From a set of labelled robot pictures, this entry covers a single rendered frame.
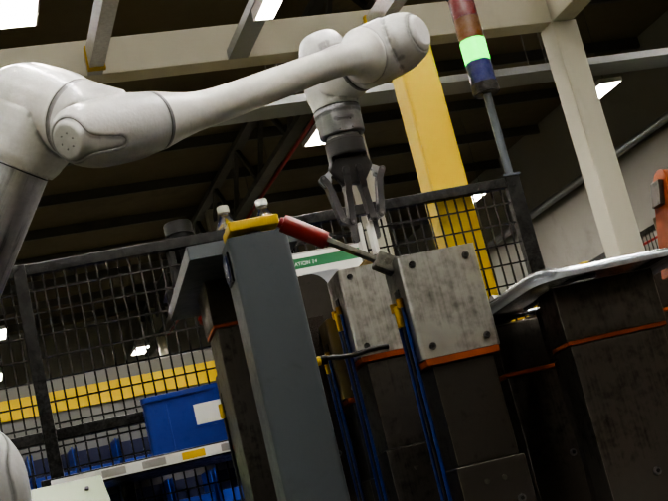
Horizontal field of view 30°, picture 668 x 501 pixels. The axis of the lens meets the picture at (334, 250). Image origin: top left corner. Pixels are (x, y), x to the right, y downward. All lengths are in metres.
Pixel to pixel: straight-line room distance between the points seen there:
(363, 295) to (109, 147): 0.55
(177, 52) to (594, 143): 2.39
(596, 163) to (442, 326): 5.87
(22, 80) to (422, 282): 0.94
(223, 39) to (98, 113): 4.81
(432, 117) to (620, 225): 3.95
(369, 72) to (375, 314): 0.75
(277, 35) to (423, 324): 5.54
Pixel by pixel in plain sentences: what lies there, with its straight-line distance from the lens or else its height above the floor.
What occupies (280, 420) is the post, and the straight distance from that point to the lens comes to 1.39.
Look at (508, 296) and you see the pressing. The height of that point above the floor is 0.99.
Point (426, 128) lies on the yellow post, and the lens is 3.25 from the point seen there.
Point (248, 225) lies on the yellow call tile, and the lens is 1.44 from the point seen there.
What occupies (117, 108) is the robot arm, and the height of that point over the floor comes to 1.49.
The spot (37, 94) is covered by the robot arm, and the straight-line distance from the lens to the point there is 2.05.
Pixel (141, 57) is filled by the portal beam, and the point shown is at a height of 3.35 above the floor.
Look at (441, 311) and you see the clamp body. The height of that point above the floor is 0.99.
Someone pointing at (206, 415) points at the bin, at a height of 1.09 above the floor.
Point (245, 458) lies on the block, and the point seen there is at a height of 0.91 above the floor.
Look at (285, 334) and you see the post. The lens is 1.41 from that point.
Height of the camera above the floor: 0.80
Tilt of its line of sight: 12 degrees up
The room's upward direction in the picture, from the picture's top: 14 degrees counter-clockwise
